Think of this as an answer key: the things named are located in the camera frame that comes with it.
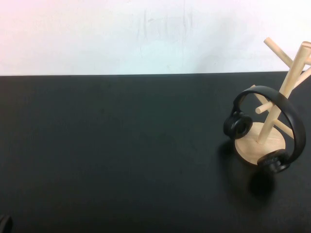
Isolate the black over-ear headphones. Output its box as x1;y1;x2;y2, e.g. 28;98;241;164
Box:
223;85;307;174

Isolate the wooden peg headphone stand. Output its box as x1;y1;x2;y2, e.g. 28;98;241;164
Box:
234;37;311;166

